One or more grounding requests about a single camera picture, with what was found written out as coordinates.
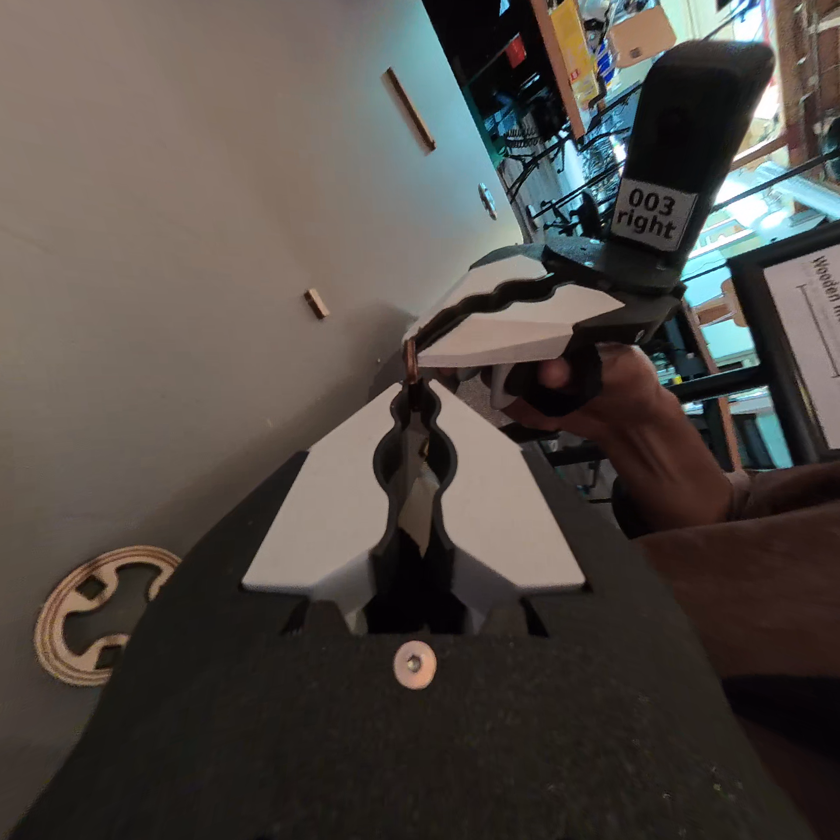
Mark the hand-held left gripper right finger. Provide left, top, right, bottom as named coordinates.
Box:
left=423, top=381, right=588, bottom=634

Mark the cardboard box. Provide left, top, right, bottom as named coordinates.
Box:
left=607, top=0, right=678, bottom=68

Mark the framed marker sign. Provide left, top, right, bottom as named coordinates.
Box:
left=725, top=220, right=840, bottom=470

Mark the person's right hand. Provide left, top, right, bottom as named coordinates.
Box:
left=502, top=341, right=735, bottom=526

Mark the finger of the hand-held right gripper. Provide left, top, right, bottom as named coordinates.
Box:
left=413, top=285, right=626, bottom=370
left=410, top=253, right=559, bottom=349

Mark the person's right forearm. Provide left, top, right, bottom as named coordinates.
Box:
left=613, top=453, right=840, bottom=683

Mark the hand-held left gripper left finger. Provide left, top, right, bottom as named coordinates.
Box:
left=240, top=382, right=404, bottom=634

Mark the yellow poster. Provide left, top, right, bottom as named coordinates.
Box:
left=550, top=0, right=603, bottom=111

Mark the round wooden wheel part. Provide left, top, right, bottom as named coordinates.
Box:
left=33, top=545, right=182, bottom=688

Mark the thin wooden strip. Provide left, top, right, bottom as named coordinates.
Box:
left=379, top=66, right=438, bottom=156

